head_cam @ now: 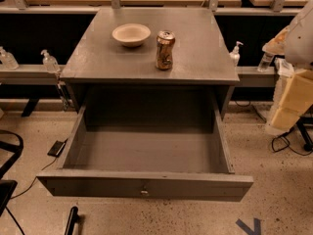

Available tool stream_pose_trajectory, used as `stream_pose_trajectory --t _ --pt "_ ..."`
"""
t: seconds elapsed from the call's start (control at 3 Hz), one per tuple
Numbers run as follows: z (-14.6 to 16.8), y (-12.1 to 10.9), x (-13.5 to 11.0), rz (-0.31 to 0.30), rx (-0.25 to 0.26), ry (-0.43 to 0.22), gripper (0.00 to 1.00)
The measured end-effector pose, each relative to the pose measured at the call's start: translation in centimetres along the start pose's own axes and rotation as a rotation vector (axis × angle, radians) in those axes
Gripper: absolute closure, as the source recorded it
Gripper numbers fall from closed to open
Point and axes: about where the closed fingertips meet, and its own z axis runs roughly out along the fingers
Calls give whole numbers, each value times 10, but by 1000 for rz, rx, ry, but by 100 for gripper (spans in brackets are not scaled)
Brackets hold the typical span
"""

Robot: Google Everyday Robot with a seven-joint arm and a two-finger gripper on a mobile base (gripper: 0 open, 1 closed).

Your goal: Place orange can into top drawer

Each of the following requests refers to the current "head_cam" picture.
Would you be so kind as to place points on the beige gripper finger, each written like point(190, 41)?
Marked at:
point(296, 100)

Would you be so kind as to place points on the orange soda can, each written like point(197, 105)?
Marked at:
point(165, 41)

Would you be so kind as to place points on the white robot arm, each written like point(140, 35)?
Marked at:
point(295, 43)

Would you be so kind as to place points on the open grey top drawer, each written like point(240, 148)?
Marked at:
point(112, 153)

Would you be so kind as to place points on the crumpled white cloth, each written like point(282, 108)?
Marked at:
point(283, 67)

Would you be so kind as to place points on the clear water bottle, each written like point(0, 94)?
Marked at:
point(265, 62)

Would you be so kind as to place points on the sanitizer pump bottle right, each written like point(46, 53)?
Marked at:
point(235, 55)

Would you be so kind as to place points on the sanitizer pump bottle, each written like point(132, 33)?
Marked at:
point(50, 62)
point(8, 60)
point(235, 55)

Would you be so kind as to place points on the grey cabinet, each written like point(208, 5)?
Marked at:
point(200, 55)

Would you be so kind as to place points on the white bowl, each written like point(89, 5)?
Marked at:
point(131, 34)

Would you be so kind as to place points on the black power adapter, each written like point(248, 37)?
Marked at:
point(56, 149)

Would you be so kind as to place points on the sanitizer pump bottle far left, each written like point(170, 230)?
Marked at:
point(8, 60)

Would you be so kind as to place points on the black floor handle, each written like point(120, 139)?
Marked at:
point(73, 218)

